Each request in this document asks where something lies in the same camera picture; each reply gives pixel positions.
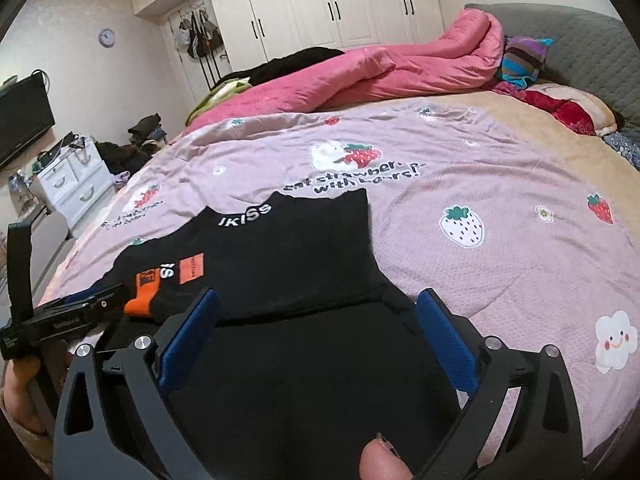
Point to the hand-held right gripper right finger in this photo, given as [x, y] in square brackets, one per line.
[445, 345]

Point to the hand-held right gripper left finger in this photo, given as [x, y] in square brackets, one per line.
[190, 342]

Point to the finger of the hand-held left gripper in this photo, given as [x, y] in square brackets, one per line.
[95, 300]

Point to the black shirt with orange cuffs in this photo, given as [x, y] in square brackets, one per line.
[300, 270]

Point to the black clothes pile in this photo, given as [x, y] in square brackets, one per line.
[120, 157]

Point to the black clothes heap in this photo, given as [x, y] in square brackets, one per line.
[290, 62]

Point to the person's left hand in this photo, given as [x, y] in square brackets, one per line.
[20, 405]

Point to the person's right hand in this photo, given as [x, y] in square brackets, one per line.
[385, 462]

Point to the grey chair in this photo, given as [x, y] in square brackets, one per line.
[47, 245]

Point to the pink strawberry printed bedsheet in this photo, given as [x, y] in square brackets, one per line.
[500, 270]

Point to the white drawer dresser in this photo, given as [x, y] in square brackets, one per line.
[75, 185]

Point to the dark green garment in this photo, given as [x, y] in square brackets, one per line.
[145, 127]

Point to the black television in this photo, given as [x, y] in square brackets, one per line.
[22, 120]

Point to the green blanket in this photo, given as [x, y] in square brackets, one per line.
[215, 100]

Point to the tan blanket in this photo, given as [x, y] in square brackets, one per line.
[550, 135]

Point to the blue patterned cloth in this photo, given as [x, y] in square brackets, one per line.
[625, 147]

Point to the pink quilt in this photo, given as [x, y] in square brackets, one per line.
[375, 75]

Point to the hanging bags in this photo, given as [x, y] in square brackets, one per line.
[200, 35]

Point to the striped colourful cloth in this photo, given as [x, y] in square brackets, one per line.
[522, 60]

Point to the grey padded headboard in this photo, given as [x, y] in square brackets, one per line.
[590, 50]

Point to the white wardrobe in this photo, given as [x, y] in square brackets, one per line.
[320, 5]

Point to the round wall clock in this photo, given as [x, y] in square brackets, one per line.
[107, 37]

